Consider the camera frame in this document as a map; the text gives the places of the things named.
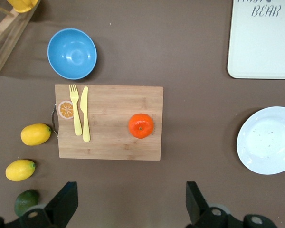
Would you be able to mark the yellow plastic fork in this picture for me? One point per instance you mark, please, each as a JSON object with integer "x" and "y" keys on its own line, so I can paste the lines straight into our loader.
{"x": 77, "y": 118}

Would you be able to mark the wooden peg drying rack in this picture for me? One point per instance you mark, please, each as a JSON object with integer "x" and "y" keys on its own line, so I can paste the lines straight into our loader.
{"x": 12, "y": 31}

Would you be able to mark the yellow cup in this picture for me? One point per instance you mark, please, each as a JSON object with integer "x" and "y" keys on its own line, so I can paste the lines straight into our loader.
{"x": 23, "y": 6}

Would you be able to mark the yellow lemon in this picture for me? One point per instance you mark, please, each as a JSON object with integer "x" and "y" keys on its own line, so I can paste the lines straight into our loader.
{"x": 35, "y": 134}
{"x": 20, "y": 170}

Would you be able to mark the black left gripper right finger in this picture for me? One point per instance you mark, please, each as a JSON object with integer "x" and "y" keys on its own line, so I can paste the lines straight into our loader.
{"x": 197, "y": 209}

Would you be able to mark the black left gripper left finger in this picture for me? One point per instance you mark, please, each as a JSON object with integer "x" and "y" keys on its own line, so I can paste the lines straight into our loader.
{"x": 61, "y": 204}

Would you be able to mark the orange fruit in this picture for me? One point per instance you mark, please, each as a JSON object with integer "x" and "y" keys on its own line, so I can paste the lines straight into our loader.
{"x": 141, "y": 126}

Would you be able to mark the wooden cutting board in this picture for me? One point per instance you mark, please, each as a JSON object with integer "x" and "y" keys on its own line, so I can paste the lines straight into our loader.
{"x": 121, "y": 102}

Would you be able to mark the orange slice sticker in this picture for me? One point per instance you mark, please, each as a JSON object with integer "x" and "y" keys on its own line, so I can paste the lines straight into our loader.
{"x": 65, "y": 109}

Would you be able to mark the cream bear print tray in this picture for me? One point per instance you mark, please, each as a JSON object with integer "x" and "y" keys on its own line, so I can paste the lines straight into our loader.
{"x": 259, "y": 47}

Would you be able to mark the green lime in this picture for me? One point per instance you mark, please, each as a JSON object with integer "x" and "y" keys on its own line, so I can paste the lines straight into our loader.
{"x": 26, "y": 200}

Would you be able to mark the white round plate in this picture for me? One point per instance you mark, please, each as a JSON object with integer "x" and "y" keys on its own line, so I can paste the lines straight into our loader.
{"x": 268, "y": 142}

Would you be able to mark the blue bowl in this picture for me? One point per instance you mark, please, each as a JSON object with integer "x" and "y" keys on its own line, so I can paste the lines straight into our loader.
{"x": 71, "y": 53}

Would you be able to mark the yellow plastic knife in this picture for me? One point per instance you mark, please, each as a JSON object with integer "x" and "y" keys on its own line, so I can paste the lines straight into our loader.
{"x": 85, "y": 118}

